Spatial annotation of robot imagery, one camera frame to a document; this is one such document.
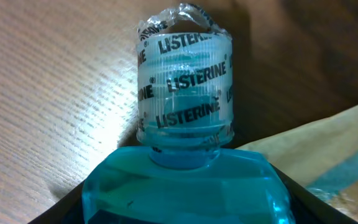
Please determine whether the blue Listerine mouthwash bottle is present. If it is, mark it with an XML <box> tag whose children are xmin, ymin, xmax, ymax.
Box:
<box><xmin>82</xmin><ymin>3</ymin><xmax>295</xmax><ymax>224</ymax></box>

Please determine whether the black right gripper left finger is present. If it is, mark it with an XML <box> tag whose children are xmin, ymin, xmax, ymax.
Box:
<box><xmin>29</xmin><ymin>181</ymin><xmax>85</xmax><ymax>224</ymax></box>

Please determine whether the yellow white snack bag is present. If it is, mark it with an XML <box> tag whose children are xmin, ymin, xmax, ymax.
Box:
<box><xmin>240</xmin><ymin>105</ymin><xmax>358</xmax><ymax>222</ymax></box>

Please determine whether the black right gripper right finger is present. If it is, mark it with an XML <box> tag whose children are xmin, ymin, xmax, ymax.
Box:
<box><xmin>273</xmin><ymin>166</ymin><xmax>358</xmax><ymax>224</ymax></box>

